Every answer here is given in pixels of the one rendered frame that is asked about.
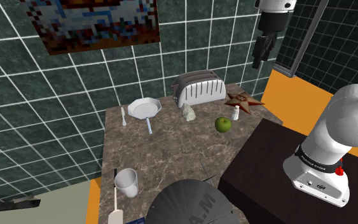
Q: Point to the colourful pixelated wall picture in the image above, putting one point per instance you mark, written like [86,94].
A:
[95,23]

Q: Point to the white salt shaker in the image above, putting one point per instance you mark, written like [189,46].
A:
[235,113]

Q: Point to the pale stone figure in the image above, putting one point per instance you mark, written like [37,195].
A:
[189,113]

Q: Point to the silver toaster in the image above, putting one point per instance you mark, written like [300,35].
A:
[197,88]

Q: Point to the grey round dome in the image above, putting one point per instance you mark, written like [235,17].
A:
[188,204]

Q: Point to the white frying pan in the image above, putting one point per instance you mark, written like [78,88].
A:
[144,108]

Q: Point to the grey framed window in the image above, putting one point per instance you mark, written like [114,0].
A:
[327,37]

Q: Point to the white spatula with black tip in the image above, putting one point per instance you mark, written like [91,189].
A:
[116,214]

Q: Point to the white knife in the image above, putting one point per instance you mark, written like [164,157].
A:
[123,116]

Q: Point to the white cup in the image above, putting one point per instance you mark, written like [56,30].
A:
[126,183]

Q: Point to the dark robot stand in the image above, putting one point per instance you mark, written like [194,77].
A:
[259,173]

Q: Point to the green apple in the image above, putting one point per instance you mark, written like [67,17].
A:
[223,124]

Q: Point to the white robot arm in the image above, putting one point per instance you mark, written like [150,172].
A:
[336,130]

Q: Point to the blue flat book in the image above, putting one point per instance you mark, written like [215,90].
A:
[136,221]

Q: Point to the red star-shaped dish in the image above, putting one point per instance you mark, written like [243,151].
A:
[243,100]

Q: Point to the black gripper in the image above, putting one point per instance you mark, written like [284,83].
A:
[271,24]

